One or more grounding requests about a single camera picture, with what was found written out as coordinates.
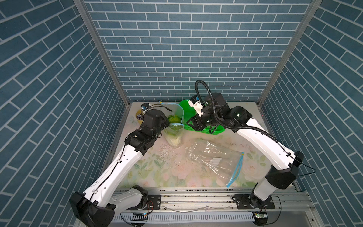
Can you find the green plastic basket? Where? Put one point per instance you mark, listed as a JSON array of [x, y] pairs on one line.
[[190, 123]]

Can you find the clear zipper bag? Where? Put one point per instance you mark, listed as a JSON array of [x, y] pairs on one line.
[[211, 164], [172, 109]]

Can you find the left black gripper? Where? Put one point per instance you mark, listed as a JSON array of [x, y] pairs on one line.
[[162, 118]]

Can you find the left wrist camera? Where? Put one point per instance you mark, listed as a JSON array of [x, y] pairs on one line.
[[145, 106]]

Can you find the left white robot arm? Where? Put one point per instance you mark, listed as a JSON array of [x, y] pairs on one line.
[[97, 206]]

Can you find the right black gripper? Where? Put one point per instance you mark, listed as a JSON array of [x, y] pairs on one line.
[[195, 122]]

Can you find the chinese cabbage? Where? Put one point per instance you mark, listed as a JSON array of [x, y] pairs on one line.
[[175, 122], [174, 140]]

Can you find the aluminium rail frame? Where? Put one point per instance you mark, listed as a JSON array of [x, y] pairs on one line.
[[215, 208]]

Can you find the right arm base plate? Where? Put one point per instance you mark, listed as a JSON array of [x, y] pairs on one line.
[[252, 202]]

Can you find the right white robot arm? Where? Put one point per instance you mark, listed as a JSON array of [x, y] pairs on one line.
[[284, 162]]

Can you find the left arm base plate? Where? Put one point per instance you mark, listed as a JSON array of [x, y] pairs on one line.
[[151, 202]]

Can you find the yellow cup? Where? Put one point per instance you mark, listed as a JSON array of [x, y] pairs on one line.
[[140, 115]]

